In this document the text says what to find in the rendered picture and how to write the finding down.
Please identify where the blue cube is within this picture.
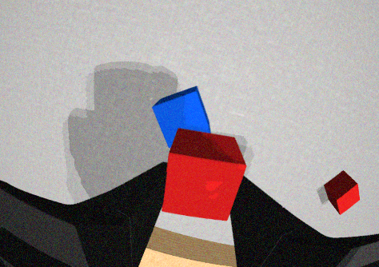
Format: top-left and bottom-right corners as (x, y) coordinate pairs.
(152, 86), (211, 148)

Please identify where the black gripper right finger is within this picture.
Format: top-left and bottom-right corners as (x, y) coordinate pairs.
(230, 175), (379, 267)

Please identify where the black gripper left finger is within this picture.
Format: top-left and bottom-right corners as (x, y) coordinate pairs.
(0, 162), (167, 267)

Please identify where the red cube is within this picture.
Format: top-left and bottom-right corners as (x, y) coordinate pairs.
(162, 128), (246, 221)
(324, 170), (360, 215)

